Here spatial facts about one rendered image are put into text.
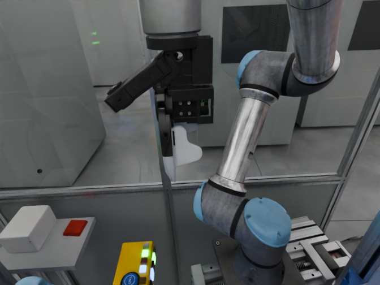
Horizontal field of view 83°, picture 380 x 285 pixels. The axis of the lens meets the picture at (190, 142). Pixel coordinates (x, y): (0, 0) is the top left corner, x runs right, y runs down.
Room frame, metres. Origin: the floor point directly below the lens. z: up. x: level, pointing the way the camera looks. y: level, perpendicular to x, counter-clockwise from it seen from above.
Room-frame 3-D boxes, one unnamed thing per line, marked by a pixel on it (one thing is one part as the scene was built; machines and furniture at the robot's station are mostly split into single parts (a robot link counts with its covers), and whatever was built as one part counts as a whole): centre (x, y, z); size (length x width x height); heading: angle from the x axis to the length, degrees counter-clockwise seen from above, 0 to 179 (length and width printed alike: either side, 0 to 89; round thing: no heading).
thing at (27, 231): (0.63, 0.74, 0.91); 0.17 x 0.16 x 0.11; 1
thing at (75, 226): (0.66, 0.55, 0.87); 0.08 x 0.08 x 0.02; 84
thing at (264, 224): (0.37, -0.18, 1.20); 0.13 x 0.12 x 0.14; 53
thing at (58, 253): (0.61, 0.66, 0.84); 0.36 x 0.24 x 0.03; 91
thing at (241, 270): (0.36, -0.19, 1.09); 0.15 x 0.15 x 0.10
